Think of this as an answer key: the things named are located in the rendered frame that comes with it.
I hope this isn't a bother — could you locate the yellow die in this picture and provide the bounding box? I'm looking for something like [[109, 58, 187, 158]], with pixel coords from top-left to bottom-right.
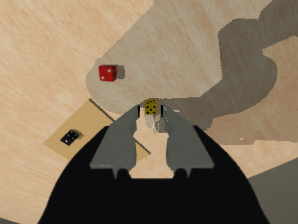
[[145, 100, 157, 115]]

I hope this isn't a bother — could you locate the black die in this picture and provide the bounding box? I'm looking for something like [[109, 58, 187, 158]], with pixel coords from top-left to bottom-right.
[[60, 130, 78, 146]]

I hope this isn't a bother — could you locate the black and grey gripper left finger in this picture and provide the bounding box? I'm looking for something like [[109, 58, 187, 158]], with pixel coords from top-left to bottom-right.
[[37, 105, 140, 224]]

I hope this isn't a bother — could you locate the red die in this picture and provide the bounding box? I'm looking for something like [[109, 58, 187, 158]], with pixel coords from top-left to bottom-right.
[[99, 65, 117, 82]]

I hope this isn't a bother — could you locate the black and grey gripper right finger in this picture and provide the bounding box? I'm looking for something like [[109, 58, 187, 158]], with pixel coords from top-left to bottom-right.
[[161, 105, 270, 224]]

